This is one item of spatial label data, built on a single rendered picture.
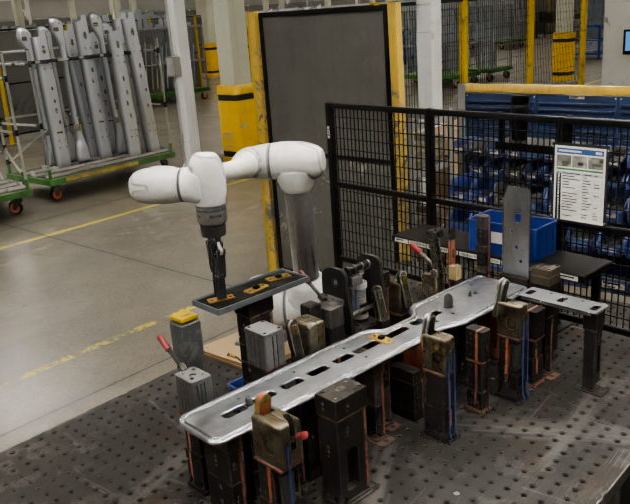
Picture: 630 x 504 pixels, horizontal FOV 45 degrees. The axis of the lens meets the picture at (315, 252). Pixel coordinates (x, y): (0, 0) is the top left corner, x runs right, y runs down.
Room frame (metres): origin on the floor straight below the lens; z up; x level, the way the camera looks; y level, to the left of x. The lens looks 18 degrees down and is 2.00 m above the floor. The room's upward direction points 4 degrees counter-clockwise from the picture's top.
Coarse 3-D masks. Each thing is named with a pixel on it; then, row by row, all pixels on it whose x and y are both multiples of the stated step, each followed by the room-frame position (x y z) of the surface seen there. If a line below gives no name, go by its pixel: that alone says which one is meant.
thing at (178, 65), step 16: (176, 0) 9.18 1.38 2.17; (176, 16) 9.16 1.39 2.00; (176, 32) 9.16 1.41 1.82; (176, 48) 9.18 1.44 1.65; (176, 64) 9.11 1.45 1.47; (176, 80) 9.22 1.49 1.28; (192, 80) 9.26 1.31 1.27; (176, 96) 9.21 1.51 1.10; (192, 96) 9.24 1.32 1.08; (192, 112) 9.22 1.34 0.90; (192, 128) 9.20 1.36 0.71; (192, 144) 9.18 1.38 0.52
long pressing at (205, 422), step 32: (448, 288) 2.57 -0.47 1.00; (480, 288) 2.56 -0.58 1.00; (512, 288) 2.54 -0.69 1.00; (448, 320) 2.29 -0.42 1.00; (320, 352) 2.11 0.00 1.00; (352, 352) 2.10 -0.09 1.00; (384, 352) 2.09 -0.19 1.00; (256, 384) 1.94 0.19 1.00; (320, 384) 1.91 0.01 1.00; (192, 416) 1.78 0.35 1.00
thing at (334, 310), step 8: (328, 304) 2.31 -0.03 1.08; (336, 304) 2.31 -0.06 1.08; (328, 312) 2.26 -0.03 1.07; (336, 312) 2.27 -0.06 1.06; (328, 320) 2.26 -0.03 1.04; (336, 320) 2.27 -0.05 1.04; (328, 328) 2.27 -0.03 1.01; (336, 328) 2.27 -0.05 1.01; (328, 336) 2.26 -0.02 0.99; (336, 336) 2.27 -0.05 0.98; (344, 336) 2.29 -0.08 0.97; (328, 344) 2.27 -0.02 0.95; (336, 360) 2.28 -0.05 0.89
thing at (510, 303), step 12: (516, 300) 2.31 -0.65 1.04; (504, 312) 2.30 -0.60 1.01; (516, 312) 2.26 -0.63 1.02; (504, 324) 2.30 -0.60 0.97; (516, 324) 2.26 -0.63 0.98; (528, 324) 2.28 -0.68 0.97; (504, 336) 2.30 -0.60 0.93; (516, 336) 2.26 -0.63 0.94; (528, 336) 2.28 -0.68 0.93; (504, 348) 2.30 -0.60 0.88; (516, 348) 2.27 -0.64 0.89; (528, 348) 2.29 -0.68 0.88; (504, 360) 2.30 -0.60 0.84; (516, 360) 2.27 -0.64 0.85; (504, 372) 2.30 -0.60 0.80; (516, 372) 2.27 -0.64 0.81; (504, 384) 2.30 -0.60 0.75; (516, 384) 2.26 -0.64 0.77; (504, 396) 2.29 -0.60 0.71; (516, 396) 2.26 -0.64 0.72
